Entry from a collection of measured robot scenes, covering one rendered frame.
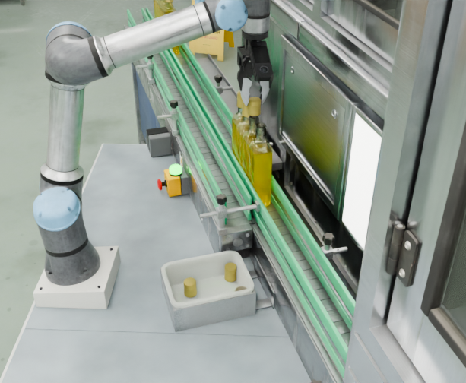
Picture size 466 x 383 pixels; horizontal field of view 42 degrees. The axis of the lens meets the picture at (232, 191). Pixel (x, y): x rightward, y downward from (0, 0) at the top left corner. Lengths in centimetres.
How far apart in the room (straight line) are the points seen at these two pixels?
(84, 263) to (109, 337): 21
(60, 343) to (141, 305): 23
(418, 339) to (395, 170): 18
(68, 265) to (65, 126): 37
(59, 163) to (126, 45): 42
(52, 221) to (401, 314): 111
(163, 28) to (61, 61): 24
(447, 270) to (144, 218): 151
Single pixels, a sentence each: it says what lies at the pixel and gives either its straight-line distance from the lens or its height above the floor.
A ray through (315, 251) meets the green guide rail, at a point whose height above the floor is 95.
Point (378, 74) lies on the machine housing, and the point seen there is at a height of 141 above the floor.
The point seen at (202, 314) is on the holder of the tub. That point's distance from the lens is 161.
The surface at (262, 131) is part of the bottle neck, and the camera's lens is 169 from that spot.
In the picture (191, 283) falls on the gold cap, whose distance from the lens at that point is 166.
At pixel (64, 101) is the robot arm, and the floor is 126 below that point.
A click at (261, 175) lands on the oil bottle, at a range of 175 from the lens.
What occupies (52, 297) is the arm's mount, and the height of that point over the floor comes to 79.
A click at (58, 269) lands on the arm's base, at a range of 170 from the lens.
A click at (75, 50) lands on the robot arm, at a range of 146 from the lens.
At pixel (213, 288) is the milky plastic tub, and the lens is 171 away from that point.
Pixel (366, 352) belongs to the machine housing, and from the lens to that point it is 75.
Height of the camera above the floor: 195
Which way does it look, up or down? 34 degrees down
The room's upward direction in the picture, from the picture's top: straight up
